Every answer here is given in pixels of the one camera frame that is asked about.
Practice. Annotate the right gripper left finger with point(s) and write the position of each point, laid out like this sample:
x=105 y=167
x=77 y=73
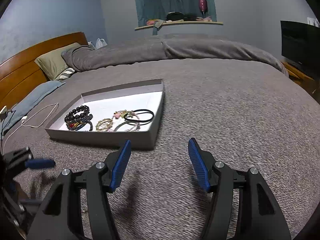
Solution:
x=59 y=215

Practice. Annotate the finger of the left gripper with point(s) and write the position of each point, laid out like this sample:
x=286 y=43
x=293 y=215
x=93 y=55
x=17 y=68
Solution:
x=40 y=163

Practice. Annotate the gold round hair clip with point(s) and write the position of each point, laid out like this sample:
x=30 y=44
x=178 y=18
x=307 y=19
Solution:
x=104 y=125

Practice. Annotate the pink cord jewelry bundle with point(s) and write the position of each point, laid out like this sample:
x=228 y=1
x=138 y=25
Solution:
x=124 y=114

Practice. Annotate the light blue blanket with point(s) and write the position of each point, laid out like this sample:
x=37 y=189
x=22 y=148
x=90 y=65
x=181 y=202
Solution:
x=28 y=103

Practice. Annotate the wooden headboard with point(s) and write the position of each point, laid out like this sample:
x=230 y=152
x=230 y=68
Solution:
x=20 y=74

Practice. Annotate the striped pillow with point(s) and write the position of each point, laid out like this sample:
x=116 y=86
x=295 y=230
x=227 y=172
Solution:
x=67 y=73

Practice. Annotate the olive green pillow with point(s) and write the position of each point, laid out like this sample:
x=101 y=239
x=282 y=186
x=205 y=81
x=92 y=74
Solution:
x=52 y=63

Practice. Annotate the grey cardboard tray box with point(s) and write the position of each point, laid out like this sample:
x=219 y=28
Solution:
x=145 y=98

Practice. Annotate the white plastic bag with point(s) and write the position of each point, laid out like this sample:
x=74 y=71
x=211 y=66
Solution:
x=100 y=43

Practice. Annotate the wooden tv stand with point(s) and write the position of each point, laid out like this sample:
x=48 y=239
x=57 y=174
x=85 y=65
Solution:
x=307 y=83

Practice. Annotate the grey duvet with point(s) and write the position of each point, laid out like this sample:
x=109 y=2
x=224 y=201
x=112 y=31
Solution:
x=166 y=47

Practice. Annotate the black television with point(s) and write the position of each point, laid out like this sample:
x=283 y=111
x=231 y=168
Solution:
x=300 y=44

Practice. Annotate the black clothes on sill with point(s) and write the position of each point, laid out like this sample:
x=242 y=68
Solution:
x=178 y=16

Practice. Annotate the wooden window sill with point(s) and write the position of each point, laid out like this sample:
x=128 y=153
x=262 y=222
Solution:
x=179 y=23

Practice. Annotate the pink balloon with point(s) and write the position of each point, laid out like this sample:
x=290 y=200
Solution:
x=203 y=7

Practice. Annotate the white wall hooks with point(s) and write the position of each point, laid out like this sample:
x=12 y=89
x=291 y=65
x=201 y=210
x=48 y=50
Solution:
x=313 y=21

